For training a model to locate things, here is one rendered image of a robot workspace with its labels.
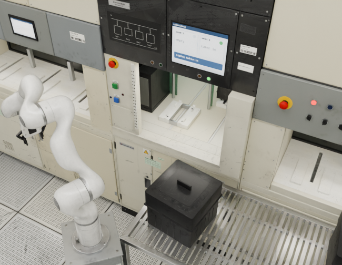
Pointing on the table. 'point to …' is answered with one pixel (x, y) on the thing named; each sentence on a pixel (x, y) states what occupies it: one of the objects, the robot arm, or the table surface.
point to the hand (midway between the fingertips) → (33, 139)
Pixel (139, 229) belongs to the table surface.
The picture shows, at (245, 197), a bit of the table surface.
